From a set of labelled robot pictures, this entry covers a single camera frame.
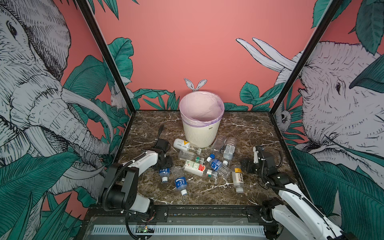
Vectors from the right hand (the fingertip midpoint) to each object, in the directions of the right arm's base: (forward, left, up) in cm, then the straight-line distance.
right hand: (246, 159), depth 83 cm
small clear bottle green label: (-5, +19, -9) cm, 22 cm away
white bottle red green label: (-4, +29, -4) cm, 30 cm away
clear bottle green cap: (+8, +35, -10) cm, 37 cm away
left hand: (+1, +47, -8) cm, 47 cm away
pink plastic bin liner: (+32, +25, +9) cm, 41 cm away
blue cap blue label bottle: (-2, +16, -5) cm, 17 cm away
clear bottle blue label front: (-10, +37, -4) cm, 39 cm away
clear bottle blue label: (-6, +46, -5) cm, 47 cm away
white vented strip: (-33, +35, -10) cm, 49 cm away
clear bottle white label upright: (+13, +7, -5) cm, 15 cm away
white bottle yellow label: (-9, +5, -6) cm, 12 cm away
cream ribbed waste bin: (+23, +24, -12) cm, 35 cm away
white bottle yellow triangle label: (+12, +37, -3) cm, 39 cm away
